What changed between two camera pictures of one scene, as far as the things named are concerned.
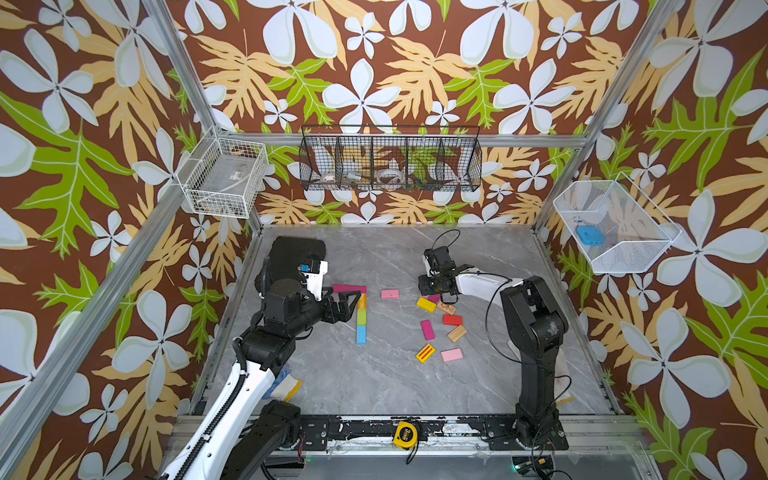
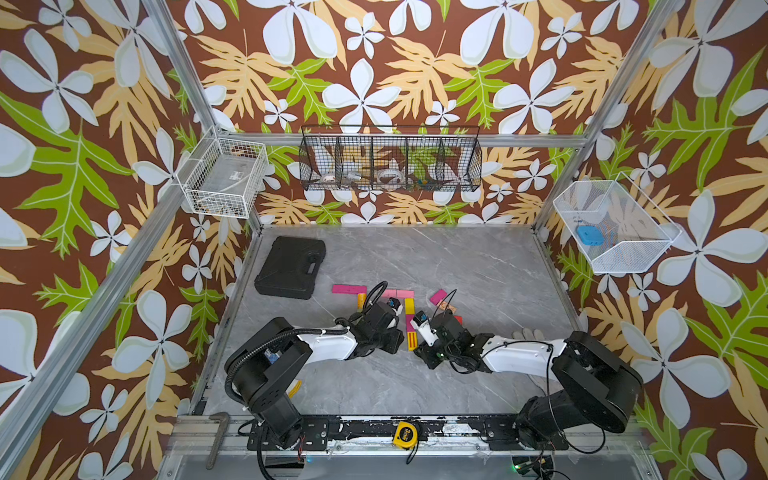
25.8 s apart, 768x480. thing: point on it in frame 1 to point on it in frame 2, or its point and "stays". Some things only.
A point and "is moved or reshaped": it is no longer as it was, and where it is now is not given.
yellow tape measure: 406,435 stays
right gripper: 422,284 to 424,355
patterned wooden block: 447,308 stays
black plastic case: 288,254 stays
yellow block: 426,304 to 410,307
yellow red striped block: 425,353 is moved or reshaped
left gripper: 342,313 to 396,341
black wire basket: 381,157 stays
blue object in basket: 590,235 stays
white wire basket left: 224,176 stays
